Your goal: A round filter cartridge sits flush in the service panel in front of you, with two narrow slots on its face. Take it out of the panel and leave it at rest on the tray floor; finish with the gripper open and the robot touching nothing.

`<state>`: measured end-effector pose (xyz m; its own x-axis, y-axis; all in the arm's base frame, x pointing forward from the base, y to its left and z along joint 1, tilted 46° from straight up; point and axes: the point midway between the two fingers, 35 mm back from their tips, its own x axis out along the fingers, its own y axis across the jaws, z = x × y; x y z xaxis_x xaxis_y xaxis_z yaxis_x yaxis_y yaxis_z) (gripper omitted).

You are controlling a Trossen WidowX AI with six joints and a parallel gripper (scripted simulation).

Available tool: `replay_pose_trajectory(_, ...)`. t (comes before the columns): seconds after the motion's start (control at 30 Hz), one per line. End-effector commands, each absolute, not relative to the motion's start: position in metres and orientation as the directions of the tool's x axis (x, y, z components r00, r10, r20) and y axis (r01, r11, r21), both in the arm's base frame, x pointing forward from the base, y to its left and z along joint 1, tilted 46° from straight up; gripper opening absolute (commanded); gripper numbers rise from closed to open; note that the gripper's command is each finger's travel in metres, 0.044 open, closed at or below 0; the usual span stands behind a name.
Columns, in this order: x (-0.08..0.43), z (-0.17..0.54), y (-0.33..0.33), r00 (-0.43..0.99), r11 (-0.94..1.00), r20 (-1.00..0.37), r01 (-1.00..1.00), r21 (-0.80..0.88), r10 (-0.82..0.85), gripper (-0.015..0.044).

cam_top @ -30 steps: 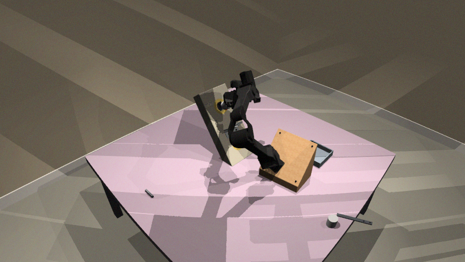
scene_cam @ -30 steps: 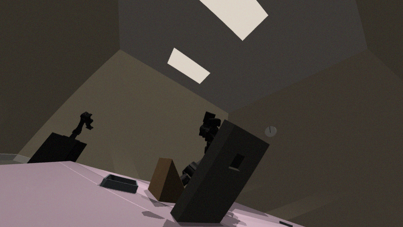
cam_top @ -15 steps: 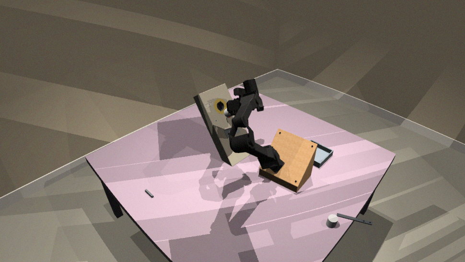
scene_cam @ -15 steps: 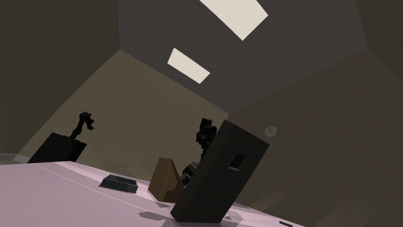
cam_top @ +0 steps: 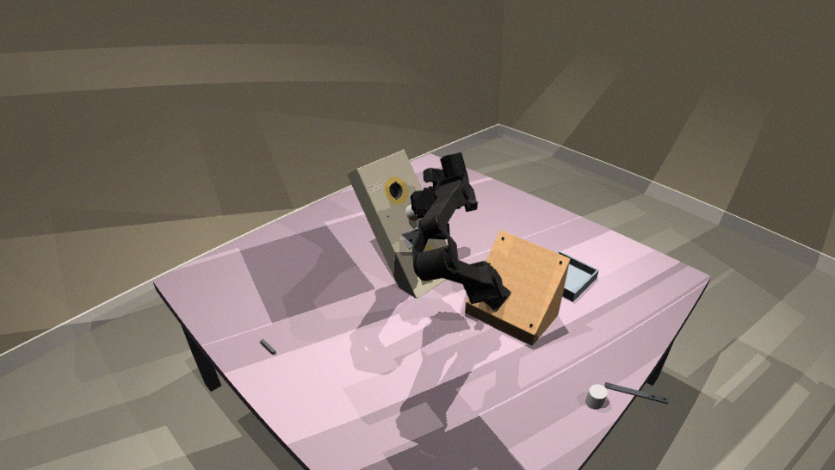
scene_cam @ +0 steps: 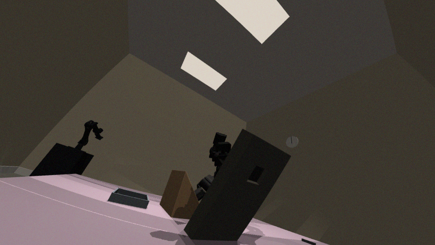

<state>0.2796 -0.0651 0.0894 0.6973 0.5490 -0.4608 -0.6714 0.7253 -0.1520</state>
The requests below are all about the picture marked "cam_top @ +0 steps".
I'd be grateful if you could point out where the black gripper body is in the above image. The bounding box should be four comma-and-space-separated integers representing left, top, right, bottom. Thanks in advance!
423, 168, 450, 239

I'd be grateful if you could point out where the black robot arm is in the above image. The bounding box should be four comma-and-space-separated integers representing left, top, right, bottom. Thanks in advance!
411, 152, 511, 311

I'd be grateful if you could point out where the dark grey flat bar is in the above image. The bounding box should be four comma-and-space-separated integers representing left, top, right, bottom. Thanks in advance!
260, 339, 275, 355
605, 382, 669, 404

